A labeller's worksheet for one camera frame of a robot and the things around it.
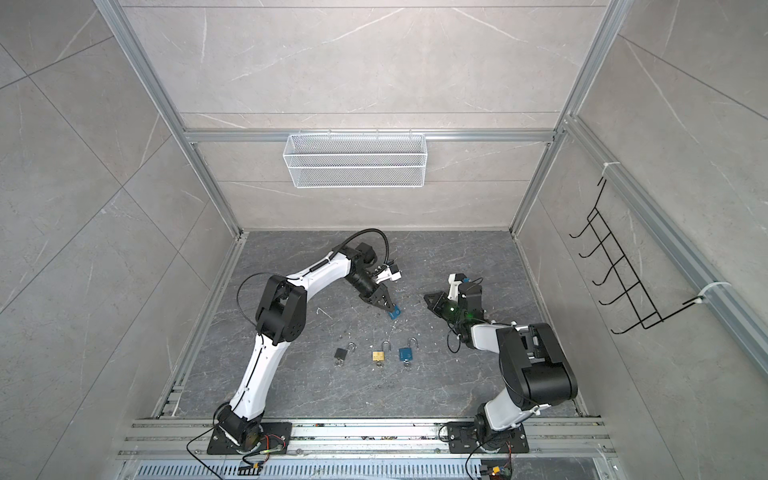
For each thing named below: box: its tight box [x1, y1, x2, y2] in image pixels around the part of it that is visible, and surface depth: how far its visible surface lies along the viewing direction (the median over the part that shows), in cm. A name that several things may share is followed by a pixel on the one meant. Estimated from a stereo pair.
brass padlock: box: [372, 340, 391, 361], surface depth 90 cm
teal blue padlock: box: [399, 337, 419, 361], surface depth 90 cm
